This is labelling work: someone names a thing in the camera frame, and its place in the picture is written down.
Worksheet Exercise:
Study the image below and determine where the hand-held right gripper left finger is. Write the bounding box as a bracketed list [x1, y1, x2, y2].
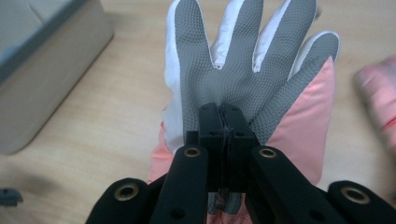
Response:
[186, 102, 226, 192]

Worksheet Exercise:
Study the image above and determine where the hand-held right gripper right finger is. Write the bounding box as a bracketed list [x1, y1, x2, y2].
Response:
[220, 103, 262, 192]

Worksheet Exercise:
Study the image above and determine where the pink padded glove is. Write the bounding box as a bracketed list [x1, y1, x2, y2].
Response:
[354, 55, 396, 152]
[148, 0, 341, 224]

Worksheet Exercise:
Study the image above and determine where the beige storage box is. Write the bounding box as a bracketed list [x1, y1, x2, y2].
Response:
[0, 0, 115, 156]

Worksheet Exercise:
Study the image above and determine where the small dark grey object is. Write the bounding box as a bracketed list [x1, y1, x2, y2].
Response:
[0, 188, 24, 207]

